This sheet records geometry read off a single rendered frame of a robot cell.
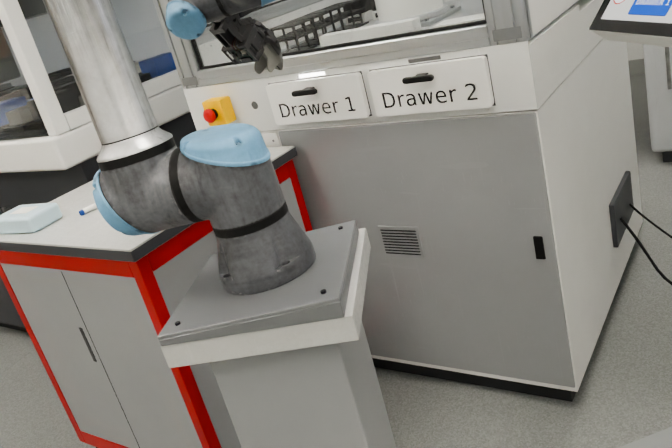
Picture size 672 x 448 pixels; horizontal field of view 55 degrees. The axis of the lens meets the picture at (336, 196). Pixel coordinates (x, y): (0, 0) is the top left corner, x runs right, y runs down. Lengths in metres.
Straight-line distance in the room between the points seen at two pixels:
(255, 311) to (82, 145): 1.34
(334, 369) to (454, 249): 0.75
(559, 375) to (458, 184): 0.55
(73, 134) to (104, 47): 1.18
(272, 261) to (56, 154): 1.27
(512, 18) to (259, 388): 0.87
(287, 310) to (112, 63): 0.42
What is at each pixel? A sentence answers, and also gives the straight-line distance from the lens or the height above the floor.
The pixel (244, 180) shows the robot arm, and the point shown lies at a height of 0.94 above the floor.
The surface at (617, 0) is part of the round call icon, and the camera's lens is 1.29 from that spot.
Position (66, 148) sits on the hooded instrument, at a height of 0.86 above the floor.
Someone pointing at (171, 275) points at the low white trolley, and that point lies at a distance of 1.46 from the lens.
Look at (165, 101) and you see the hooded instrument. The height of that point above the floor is 0.87.
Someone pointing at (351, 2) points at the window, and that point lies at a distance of 1.57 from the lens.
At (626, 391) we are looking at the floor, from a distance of 1.89.
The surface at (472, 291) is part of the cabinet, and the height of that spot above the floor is 0.33.
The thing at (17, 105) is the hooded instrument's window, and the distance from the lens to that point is 2.20.
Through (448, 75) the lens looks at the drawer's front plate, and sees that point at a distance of 1.46.
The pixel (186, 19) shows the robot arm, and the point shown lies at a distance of 1.28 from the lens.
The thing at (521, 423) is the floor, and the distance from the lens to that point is 1.81.
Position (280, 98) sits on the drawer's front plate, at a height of 0.89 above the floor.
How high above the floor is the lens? 1.20
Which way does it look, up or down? 20 degrees down
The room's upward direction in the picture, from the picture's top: 15 degrees counter-clockwise
